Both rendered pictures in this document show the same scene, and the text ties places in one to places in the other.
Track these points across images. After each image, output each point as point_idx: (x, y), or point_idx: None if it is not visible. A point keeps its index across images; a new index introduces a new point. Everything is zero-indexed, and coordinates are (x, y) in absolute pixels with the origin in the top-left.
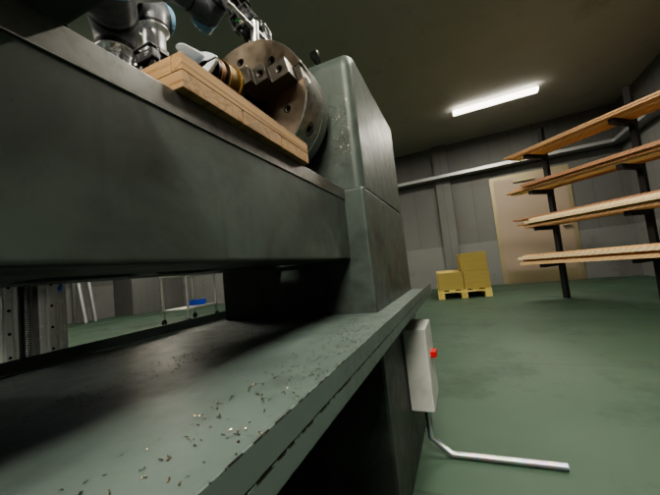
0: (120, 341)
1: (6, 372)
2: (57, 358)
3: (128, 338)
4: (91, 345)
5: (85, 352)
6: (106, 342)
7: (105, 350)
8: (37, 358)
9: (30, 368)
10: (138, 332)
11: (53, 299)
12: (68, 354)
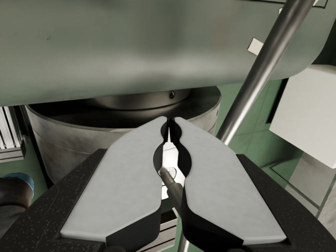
0: (24, 114)
1: (37, 153)
2: (32, 139)
3: (22, 110)
4: (28, 128)
5: (29, 129)
6: (26, 122)
7: (29, 121)
8: (34, 146)
9: (35, 146)
10: (20, 105)
11: None
12: (31, 136)
